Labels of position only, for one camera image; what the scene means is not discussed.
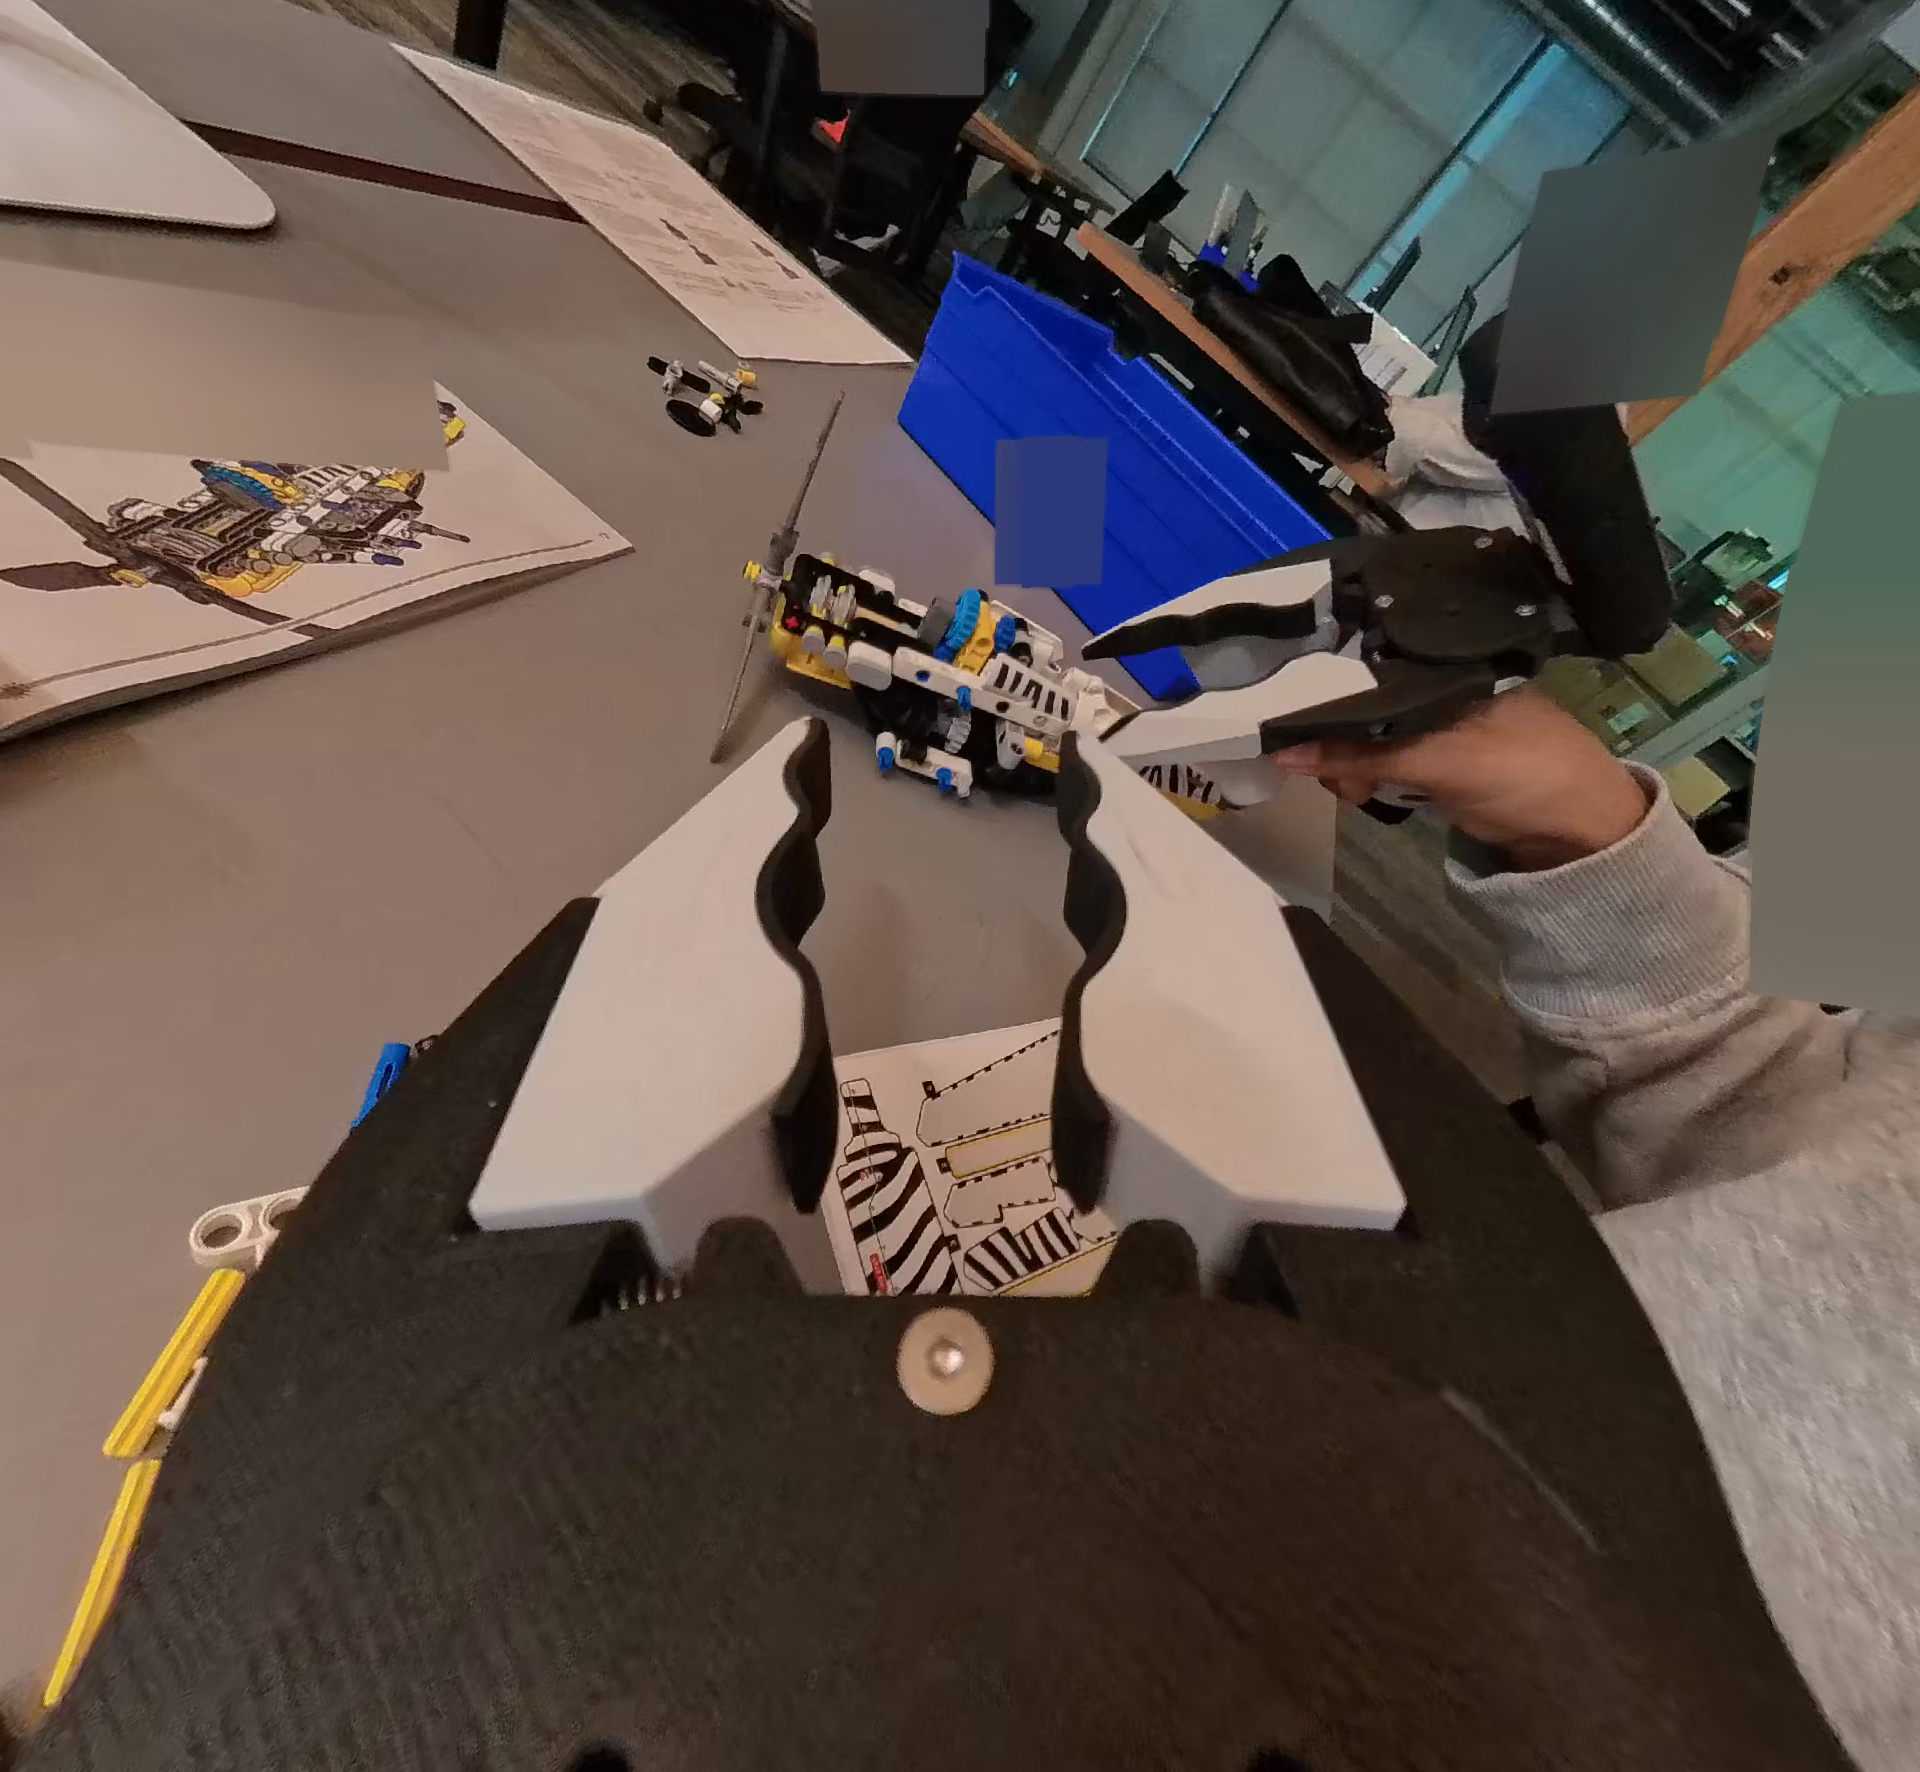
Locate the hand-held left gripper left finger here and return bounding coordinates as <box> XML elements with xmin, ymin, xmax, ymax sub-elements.
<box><xmin>467</xmin><ymin>716</ymin><xmax>841</xmax><ymax>1235</ymax></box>

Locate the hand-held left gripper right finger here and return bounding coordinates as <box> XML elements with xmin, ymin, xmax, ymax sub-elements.
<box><xmin>1049</xmin><ymin>728</ymin><xmax>1408</xmax><ymax>1241</ymax></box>

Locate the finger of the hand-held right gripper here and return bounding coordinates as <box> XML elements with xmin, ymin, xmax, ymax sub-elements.
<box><xmin>1118</xmin><ymin>627</ymin><xmax>1384</xmax><ymax>818</ymax></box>
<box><xmin>1079</xmin><ymin>547</ymin><xmax>1342</xmax><ymax>675</ymax></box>

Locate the zebra striped lego plane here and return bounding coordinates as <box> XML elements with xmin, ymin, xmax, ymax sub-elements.
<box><xmin>710</xmin><ymin>395</ymin><xmax>1249</xmax><ymax>825</ymax></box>

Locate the person's right forearm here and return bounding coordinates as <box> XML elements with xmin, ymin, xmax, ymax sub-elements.
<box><xmin>1443</xmin><ymin>758</ymin><xmax>1889</xmax><ymax>1204</ymax></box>

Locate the pile of loose lego beams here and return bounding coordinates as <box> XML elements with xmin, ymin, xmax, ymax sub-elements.
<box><xmin>43</xmin><ymin>1041</ymin><xmax>411</xmax><ymax>1709</ymax></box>

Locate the cluster of small lego pins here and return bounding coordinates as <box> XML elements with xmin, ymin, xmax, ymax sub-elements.
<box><xmin>646</xmin><ymin>352</ymin><xmax>765</xmax><ymax>435</ymax></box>

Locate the lego instruction booklet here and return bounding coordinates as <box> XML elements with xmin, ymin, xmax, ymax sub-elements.
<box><xmin>0</xmin><ymin>379</ymin><xmax>635</xmax><ymax>741</ymax></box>

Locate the person's right hand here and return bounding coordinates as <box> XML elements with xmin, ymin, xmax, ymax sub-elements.
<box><xmin>1290</xmin><ymin>689</ymin><xmax>1643</xmax><ymax>875</ymax></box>

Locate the black jacket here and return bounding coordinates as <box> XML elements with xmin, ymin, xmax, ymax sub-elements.
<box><xmin>1193</xmin><ymin>253</ymin><xmax>1398</xmax><ymax>448</ymax></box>

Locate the blue storage bin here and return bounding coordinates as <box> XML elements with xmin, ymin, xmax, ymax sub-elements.
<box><xmin>895</xmin><ymin>248</ymin><xmax>1337</xmax><ymax>702</ymax></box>

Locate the zebra sticker sheet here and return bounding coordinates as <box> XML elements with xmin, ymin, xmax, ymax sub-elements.
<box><xmin>822</xmin><ymin>1019</ymin><xmax>1120</xmax><ymax>1295</ymax></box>

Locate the wooden office desk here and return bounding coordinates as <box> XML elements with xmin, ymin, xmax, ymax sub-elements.
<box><xmin>1073</xmin><ymin>219</ymin><xmax>1408</xmax><ymax>501</ymax></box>

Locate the person's clothed body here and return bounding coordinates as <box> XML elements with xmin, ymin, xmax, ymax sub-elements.
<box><xmin>1586</xmin><ymin>1007</ymin><xmax>1920</xmax><ymax>1772</ymax></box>

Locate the white printed paper sheet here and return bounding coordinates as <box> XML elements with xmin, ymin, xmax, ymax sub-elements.
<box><xmin>395</xmin><ymin>42</ymin><xmax>913</xmax><ymax>368</ymax></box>

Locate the white tablet stand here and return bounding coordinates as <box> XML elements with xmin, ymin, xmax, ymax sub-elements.
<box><xmin>0</xmin><ymin>0</ymin><xmax>280</xmax><ymax>230</ymax></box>

